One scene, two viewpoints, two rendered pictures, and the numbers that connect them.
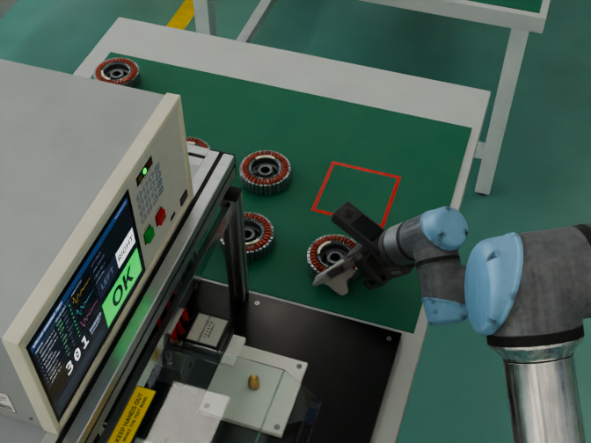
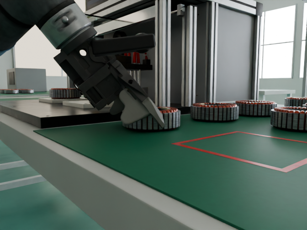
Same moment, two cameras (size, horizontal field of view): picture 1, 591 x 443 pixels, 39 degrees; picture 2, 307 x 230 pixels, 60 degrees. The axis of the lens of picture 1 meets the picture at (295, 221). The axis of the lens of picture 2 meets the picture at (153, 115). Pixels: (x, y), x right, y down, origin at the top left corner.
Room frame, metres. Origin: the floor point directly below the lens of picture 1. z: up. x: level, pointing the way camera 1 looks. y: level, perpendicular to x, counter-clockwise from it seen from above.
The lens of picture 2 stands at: (1.35, -0.51, 0.83)
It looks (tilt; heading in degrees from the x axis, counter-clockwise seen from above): 7 degrees down; 122
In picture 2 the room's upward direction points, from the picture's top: straight up
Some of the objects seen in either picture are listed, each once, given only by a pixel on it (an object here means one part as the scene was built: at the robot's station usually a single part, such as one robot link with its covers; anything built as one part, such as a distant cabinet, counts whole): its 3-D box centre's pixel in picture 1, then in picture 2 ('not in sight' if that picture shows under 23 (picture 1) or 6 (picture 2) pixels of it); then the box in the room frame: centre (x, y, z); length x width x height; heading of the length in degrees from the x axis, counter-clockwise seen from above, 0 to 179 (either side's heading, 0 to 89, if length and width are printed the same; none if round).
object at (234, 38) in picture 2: not in sight; (234, 61); (1.09, 0.39, 0.91); 0.28 x 0.03 x 0.32; 72
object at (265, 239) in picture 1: (246, 236); (214, 111); (1.13, 0.10, 0.77); 0.11 x 0.11 x 0.04
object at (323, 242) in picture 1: (334, 259); (151, 117); (1.07, -0.08, 0.77); 0.11 x 0.11 x 0.04
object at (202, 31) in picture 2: not in sight; (140, 62); (0.74, 0.35, 0.92); 0.66 x 0.01 x 0.30; 162
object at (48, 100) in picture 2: not in sight; (66, 99); (0.54, 0.15, 0.78); 0.15 x 0.15 x 0.01; 72
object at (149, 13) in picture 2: (156, 349); (104, 28); (0.69, 0.21, 1.03); 0.62 x 0.01 x 0.03; 162
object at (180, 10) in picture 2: not in sight; (123, 27); (0.71, 0.28, 1.04); 0.62 x 0.02 x 0.03; 162
